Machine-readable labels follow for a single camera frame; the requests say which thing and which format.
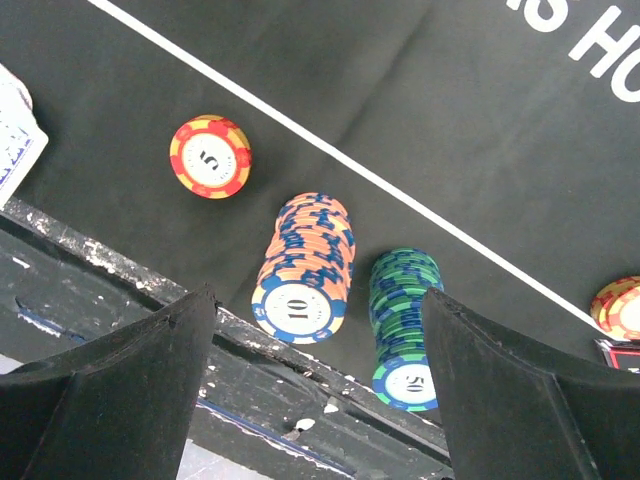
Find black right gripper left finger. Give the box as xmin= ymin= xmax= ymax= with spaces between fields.
xmin=1 ymin=287 xmax=217 ymax=479

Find red black triangular all-in marker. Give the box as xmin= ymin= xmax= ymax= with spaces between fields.
xmin=595 ymin=339 xmax=640 ymax=374

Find black poker table mat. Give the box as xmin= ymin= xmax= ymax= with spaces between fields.
xmin=1 ymin=1 xmax=639 ymax=382

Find blue playing card box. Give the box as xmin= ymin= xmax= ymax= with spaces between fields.
xmin=0 ymin=65 xmax=49 ymax=208

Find orange chips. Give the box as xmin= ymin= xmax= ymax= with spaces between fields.
xmin=590 ymin=276 xmax=639 ymax=341

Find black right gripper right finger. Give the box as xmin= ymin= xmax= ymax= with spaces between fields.
xmin=422 ymin=288 xmax=639 ymax=479

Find orange red chip stack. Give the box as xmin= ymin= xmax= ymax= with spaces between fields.
xmin=169 ymin=114 xmax=252 ymax=199

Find pink blue chip stack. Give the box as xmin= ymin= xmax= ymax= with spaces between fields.
xmin=251 ymin=192 xmax=356 ymax=344

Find green blue chip stack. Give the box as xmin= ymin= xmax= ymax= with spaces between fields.
xmin=369 ymin=247 xmax=444 ymax=412

